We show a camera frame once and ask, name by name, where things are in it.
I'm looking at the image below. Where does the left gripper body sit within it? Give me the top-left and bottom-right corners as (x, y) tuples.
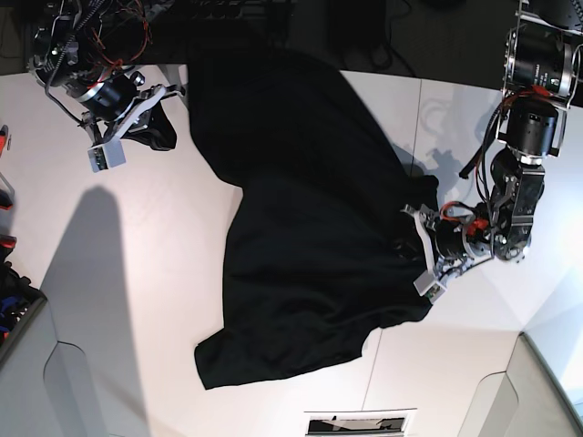
(402, 204), (492, 287)

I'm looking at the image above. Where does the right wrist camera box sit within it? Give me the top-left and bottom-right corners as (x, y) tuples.
(87, 137), (127, 173)

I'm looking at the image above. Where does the left grey table bracket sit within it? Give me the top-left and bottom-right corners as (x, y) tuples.
(43, 341), (109, 437)

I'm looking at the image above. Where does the red black clamp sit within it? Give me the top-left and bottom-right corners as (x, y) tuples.
(0, 234), (17, 249)
(0, 173), (15, 210)

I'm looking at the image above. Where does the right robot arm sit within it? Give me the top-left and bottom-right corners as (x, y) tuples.
(23, 1), (176, 151)

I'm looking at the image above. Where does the black t-shirt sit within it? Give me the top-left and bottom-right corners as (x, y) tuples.
(129, 45), (441, 391)

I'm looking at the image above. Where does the red handled screwdriver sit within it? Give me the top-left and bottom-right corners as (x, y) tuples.
(0, 125), (10, 155)

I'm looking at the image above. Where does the bin of dark clothes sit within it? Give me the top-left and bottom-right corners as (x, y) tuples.
(1, 261), (47, 364)

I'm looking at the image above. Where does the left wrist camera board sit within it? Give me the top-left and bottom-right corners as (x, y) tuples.
(414, 270), (446, 304)

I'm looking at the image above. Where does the right grey table bracket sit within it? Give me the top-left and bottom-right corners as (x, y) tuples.
(458, 372), (518, 437)

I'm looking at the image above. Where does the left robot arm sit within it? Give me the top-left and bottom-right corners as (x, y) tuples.
(404, 1), (582, 298)

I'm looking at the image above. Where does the grey table bracket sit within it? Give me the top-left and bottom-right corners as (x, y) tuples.
(43, 341), (109, 437)
(458, 372), (518, 437)

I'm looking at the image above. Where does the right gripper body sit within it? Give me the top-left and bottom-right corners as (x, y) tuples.
(80, 85), (187, 146)

